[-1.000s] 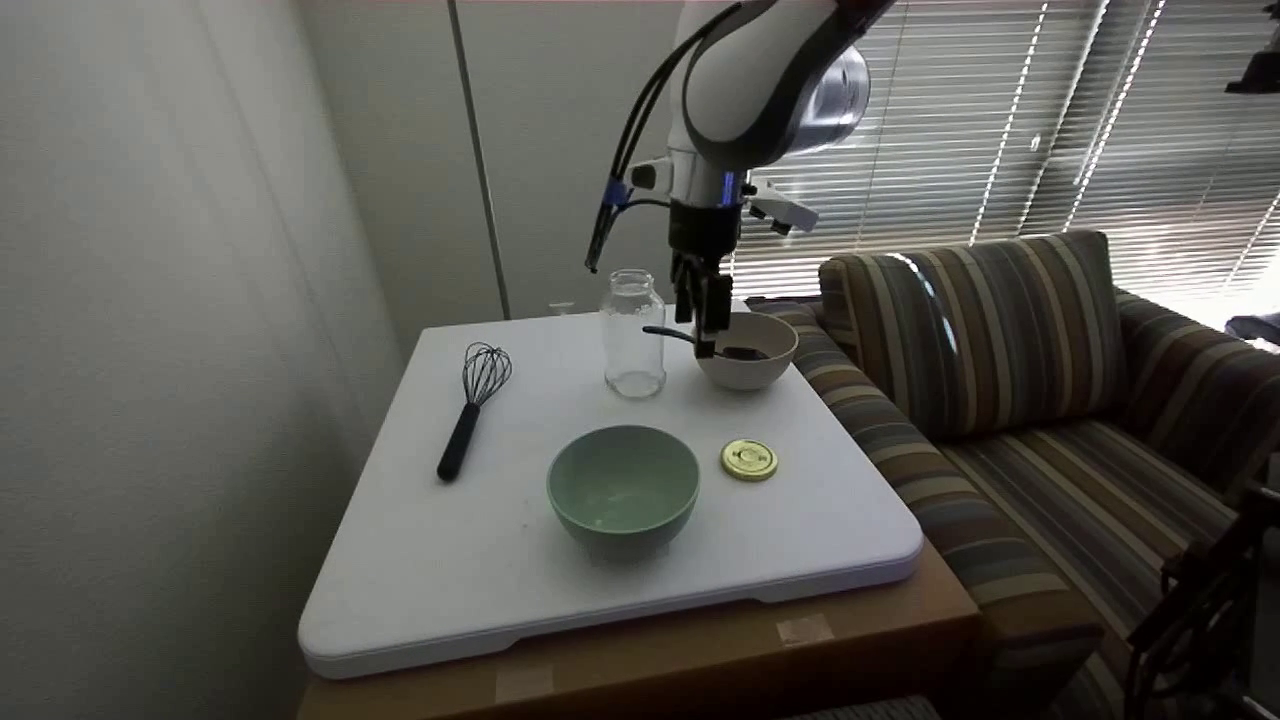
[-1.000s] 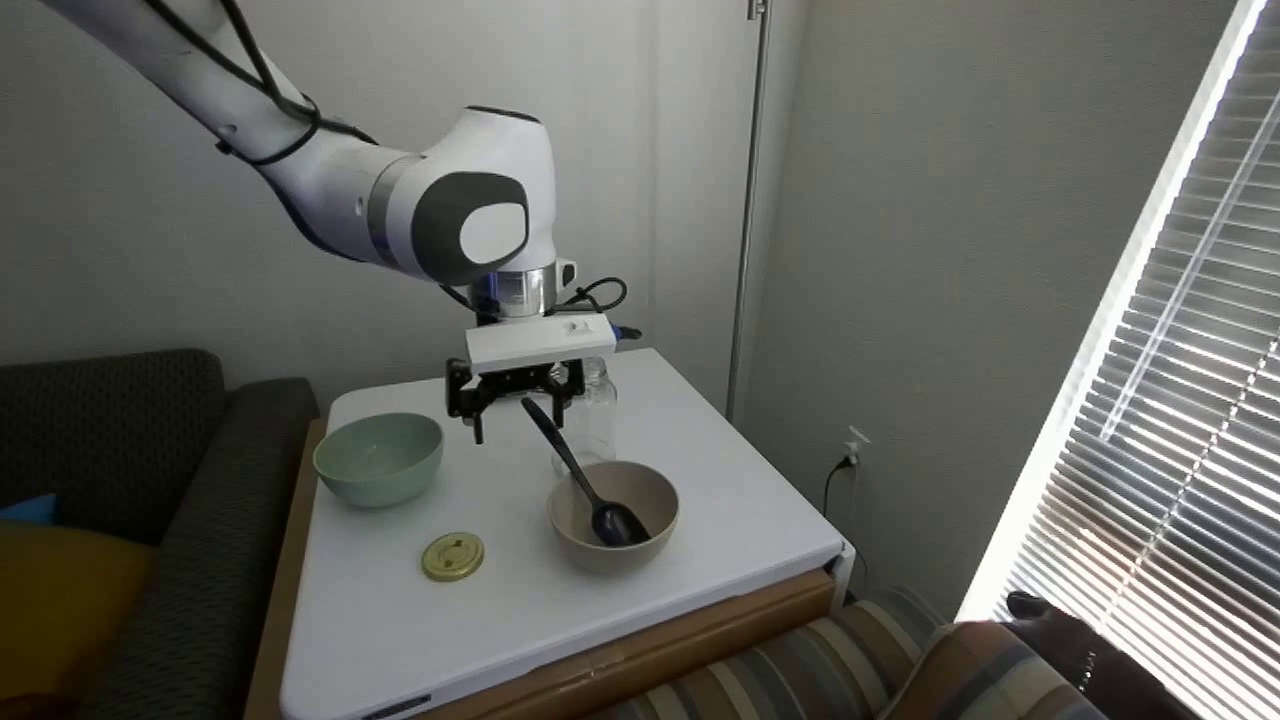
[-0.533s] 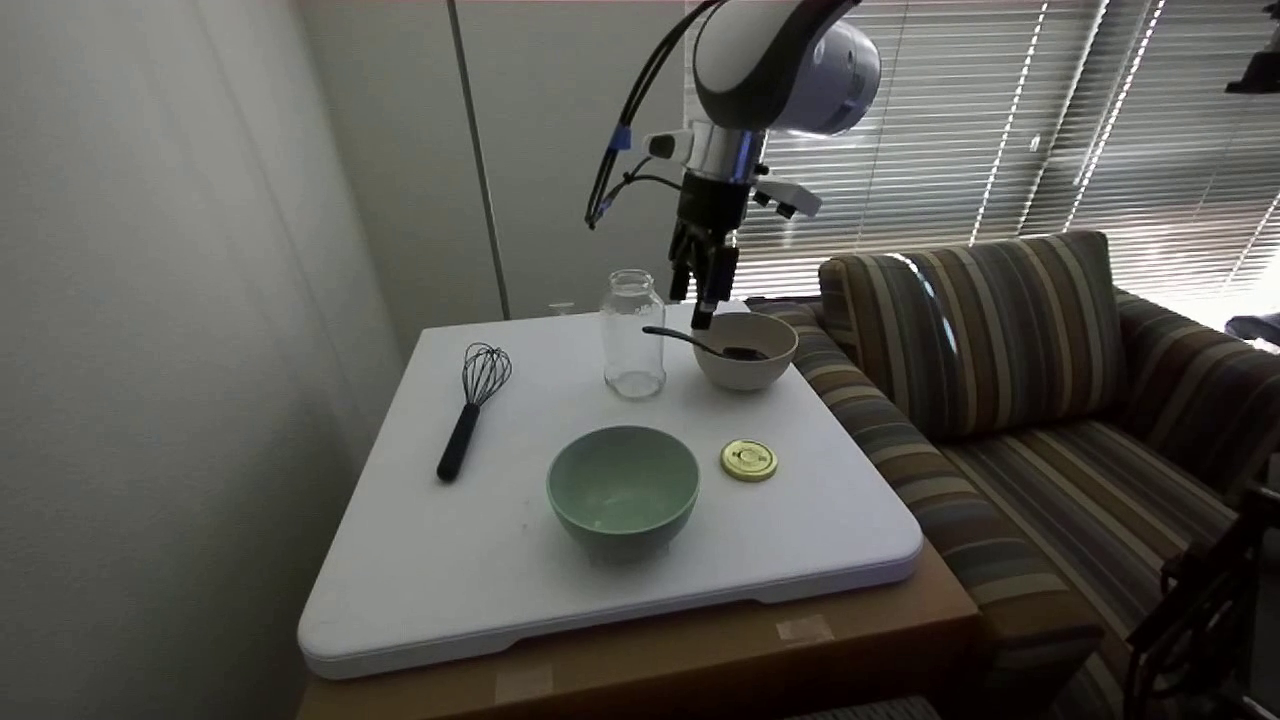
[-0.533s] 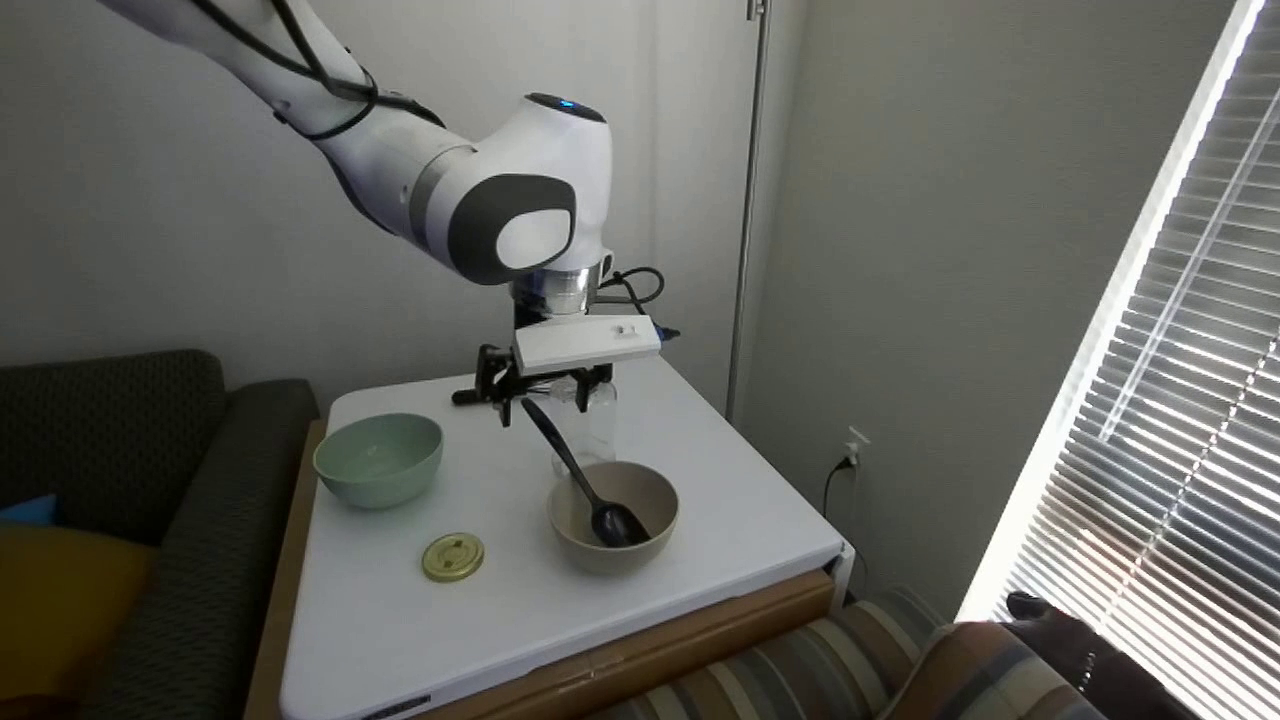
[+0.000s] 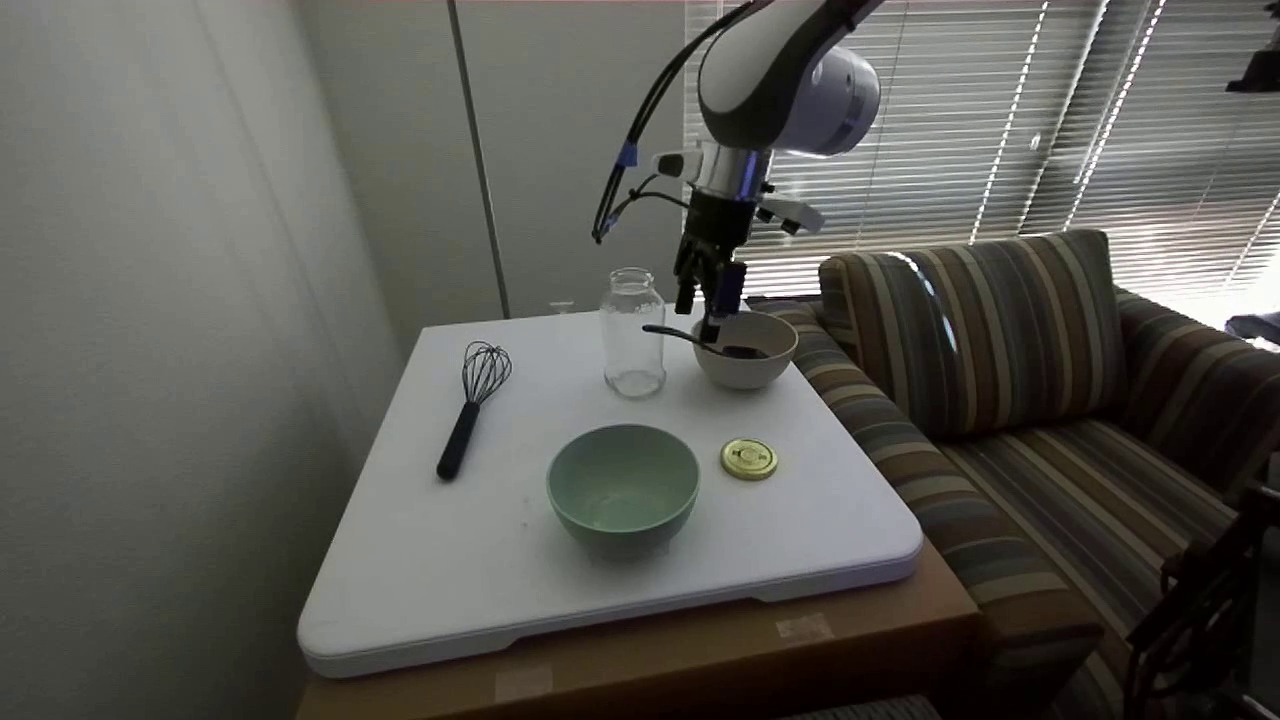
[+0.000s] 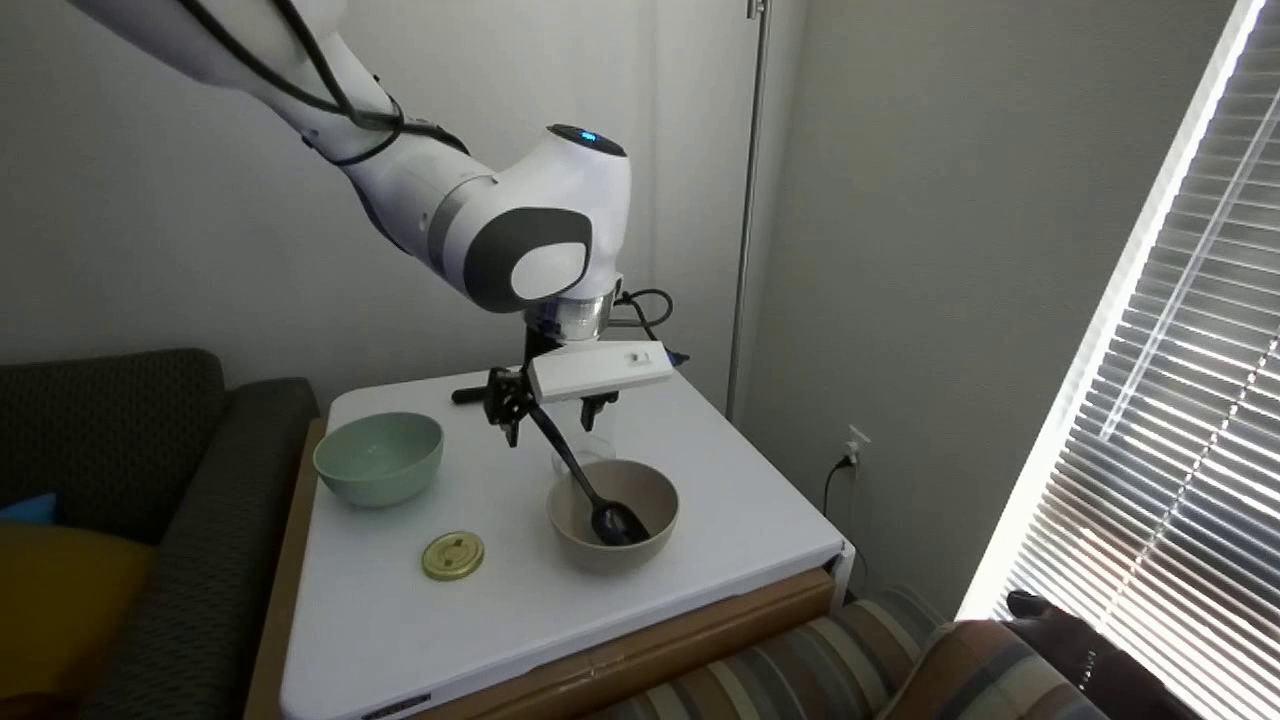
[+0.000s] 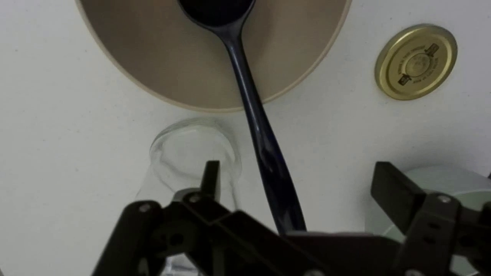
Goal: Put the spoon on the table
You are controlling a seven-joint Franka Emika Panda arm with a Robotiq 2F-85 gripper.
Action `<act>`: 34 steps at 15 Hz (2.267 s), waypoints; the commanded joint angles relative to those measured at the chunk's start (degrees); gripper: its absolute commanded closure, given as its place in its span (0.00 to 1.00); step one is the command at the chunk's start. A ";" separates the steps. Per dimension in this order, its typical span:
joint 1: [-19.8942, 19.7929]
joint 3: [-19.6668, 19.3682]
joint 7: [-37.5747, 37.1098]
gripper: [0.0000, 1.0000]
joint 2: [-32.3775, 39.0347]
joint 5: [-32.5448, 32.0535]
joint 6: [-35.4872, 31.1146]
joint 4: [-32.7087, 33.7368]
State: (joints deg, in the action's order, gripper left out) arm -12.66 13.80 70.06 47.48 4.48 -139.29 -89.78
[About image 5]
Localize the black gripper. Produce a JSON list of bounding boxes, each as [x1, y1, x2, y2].
[[673, 187, 750, 344]]

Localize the black spoon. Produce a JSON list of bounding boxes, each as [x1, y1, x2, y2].
[[641, 320, 772, 364]]

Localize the beige bowl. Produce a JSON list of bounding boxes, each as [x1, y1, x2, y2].
[[689, 307, 802, 396]]

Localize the clear glass jar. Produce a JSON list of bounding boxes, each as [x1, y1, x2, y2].
[[596, 266, 673, 404]]

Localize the yellow jar lid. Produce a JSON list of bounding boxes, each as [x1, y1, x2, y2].
[[714, 438, 783, 483]]

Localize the light green bowl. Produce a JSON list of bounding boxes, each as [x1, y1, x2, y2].
[[544, 419, 705, 551]]

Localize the striped sofa back cushion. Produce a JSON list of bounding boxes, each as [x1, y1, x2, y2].
[[817, 228, 1129, 447], [1112, 284, 1280, 499]]

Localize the white cutting board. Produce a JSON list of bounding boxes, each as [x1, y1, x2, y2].
[[290, 535, 987, 720]]

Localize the window blinds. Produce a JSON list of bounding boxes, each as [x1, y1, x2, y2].
[[679, 0, 1280, 333]]

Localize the striped sofa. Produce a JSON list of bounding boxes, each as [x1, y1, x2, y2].
[[742, 228, 1280, 720]]

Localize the black metal stand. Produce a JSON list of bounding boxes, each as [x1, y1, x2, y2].
[[1121, 476, 1280, 720]]

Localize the black hanging device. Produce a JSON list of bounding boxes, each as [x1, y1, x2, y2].
[[1224, 0, 1280, 96]]

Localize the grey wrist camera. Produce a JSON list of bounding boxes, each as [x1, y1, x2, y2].
[[750, 195, 828, 242]]

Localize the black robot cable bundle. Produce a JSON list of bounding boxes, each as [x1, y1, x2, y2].
[[586, 0, 750, 250]]

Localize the black handled wire whisk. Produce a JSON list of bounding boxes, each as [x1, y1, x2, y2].
[[431, 338, 519, 490]]

